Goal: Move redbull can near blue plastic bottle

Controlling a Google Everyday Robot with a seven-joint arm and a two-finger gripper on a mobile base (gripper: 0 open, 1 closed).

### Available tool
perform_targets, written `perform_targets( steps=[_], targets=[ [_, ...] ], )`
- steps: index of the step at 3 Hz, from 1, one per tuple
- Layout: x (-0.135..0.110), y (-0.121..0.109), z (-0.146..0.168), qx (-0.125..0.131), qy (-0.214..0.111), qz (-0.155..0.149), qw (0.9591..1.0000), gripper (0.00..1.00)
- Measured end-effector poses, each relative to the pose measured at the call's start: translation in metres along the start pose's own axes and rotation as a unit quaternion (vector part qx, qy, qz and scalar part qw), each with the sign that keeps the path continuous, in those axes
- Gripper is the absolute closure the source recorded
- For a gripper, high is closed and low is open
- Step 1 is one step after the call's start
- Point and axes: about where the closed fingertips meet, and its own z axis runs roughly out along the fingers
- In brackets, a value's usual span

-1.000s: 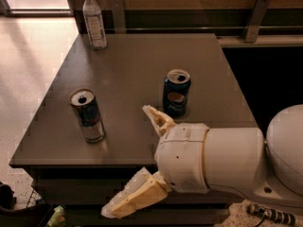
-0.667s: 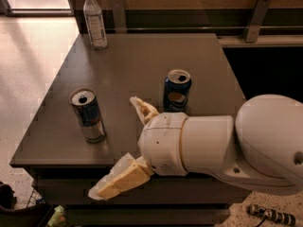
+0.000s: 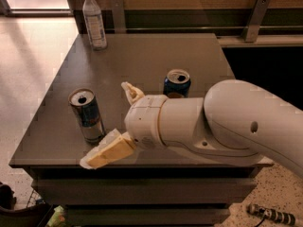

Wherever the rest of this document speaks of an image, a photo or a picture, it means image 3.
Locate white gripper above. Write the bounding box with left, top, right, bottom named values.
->
left=80, top=81, right=168, bottom=169

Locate red bull can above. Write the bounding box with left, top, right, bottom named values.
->
left=68, top=88, right=106, bottom=144

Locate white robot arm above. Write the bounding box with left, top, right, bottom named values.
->
left=80, top=79, right=303, bottom=177

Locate blue pepsi can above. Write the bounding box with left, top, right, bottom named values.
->
left=163, top=69, right=191, bottom=98

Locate clear plastic water bottle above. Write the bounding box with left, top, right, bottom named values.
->
left=82, top=0, right=107, bottom=50

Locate upper grey drawer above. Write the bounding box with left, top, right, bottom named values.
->
left=32, top=178, right=256, bottom=205

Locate grey drawer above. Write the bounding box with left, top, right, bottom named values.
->
left=67, top=209, right=230, bottom=226
left=32, top=178, right=256, bottom=205

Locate lower grey drawer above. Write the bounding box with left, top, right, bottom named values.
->
left=67, top=209, right=230, bottom=226

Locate dark bin with trash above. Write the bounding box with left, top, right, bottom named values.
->
left=0, top=183, right=70, bottom=227

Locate left metal bracket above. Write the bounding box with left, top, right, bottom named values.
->
left=111, top=0, right=126, bottom=34

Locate metal bracket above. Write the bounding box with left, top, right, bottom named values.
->
left=111, top=0, right=126, bottom=34
left=242, top=0, right=271, bottom=43

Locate right metal bracket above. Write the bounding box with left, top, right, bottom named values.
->
left=242, top=0, right=271, bottom=43

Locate black white striped handle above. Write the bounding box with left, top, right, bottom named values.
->
left=246, top=203, right=303, bottom=227

